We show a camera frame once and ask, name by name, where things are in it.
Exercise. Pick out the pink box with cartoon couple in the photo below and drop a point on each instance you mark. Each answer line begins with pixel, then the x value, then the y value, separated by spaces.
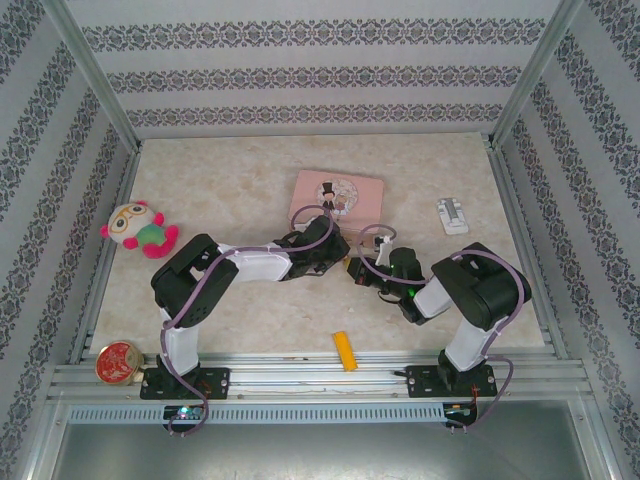
pixel 360 192

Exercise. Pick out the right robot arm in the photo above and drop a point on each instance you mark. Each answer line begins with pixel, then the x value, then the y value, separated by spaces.
pixel 490 295

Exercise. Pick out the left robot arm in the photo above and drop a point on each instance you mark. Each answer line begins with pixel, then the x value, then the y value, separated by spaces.
pixel 260 262

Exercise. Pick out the white plastic latch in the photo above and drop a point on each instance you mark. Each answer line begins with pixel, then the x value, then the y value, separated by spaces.
pixel 452 215

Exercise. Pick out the yellow block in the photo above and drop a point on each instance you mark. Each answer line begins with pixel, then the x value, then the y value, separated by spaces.
pixel 345 350

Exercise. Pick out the small circuit board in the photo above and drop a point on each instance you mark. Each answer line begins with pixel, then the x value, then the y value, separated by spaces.
pixel 460 411
pixel 187 413

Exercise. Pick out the plush toy with glasses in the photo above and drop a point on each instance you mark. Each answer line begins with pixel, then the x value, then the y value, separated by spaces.
pixel 145 235

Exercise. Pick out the round red tin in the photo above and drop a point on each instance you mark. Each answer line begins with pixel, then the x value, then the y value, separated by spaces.
pixel 117 362

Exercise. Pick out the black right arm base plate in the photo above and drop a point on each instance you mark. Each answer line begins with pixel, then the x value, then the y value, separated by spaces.
pixel 420 382

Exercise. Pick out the aluminium frame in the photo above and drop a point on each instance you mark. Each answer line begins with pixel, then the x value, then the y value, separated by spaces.
pixel 300 375

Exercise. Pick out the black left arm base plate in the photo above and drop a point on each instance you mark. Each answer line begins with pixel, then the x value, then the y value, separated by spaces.
pixel 217 382

